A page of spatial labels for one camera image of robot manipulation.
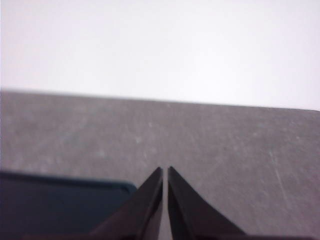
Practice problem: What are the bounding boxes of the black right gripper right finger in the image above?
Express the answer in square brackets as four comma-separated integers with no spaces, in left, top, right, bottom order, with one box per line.
[167,167,246,240]

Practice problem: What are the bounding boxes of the black tray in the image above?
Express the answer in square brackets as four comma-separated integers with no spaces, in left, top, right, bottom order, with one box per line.
[0,171,137,238]

